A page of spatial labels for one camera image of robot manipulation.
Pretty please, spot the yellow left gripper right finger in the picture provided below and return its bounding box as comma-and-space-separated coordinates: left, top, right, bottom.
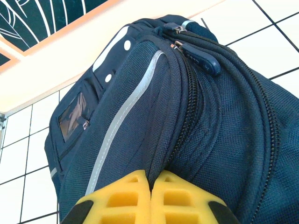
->
150, 169, 236, 224

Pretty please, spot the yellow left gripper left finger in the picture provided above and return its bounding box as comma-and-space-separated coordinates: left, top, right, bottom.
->
61, 169, 152, 224

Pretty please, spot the navy blue student backpack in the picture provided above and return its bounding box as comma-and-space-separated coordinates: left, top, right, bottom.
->
43, 14, 299, 224

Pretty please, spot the aluminium corner post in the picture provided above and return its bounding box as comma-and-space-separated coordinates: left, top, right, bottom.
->
0, 112, 8, 150

